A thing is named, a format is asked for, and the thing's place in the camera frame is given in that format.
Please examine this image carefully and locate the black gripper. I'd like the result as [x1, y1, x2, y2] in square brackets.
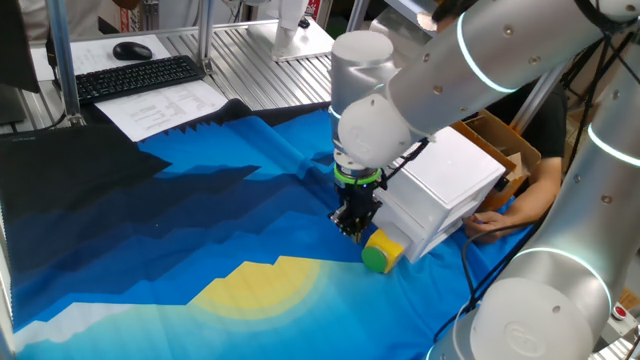
[328, 178, 385, 245]

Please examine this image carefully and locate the yellow box with green button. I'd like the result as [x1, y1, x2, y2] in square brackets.
[360, 228, 405, 275]

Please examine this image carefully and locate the white plastic drawer cabinet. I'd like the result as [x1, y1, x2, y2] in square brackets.
[372, 125, 507, 265]

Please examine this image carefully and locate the person's bare forearm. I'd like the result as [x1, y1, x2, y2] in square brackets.
[499, 157, 564, 231]

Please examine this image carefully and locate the person's bare hand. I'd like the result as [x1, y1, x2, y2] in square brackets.
[462, 209, 516, 245]

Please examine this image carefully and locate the blue mountain print cloth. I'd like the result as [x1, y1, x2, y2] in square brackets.
[0, 98, 536, 360]

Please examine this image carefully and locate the open brown cardboard box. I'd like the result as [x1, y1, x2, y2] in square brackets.
[449, 109, 542, 214]

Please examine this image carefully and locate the white stand on metal plate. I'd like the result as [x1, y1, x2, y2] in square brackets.
[246, 0, 337, 63]

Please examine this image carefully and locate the person's black shirt torso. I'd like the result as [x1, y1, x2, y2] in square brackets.
[483, 79, 570, 162]

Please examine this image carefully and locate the white printed paper sheet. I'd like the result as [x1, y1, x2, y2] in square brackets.
[93, 79, 229, 143]
[29, 34, 172, 82]

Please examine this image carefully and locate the black keyboard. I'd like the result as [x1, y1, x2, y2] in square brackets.
[52, 54, 207, 106]

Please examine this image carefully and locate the grey emergency stop box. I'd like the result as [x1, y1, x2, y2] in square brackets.
[601, 301, 640, 347]

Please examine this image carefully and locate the black computer mouse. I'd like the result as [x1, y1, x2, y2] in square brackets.
[112, 41, 154, 62]

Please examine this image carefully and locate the black monitor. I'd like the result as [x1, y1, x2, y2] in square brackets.
[0, 0, 42, 126]

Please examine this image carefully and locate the black camera cable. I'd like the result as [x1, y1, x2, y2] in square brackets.
[382, 137, 432, 190]

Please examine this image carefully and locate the aluminium frame post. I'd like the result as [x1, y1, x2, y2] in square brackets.
[195, 0, 217, 75]
[44, 0, 87, 127]
[508, 62, 572, 136]

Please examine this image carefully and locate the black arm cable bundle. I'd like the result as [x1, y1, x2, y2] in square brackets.
[559, 0, 640, 169]

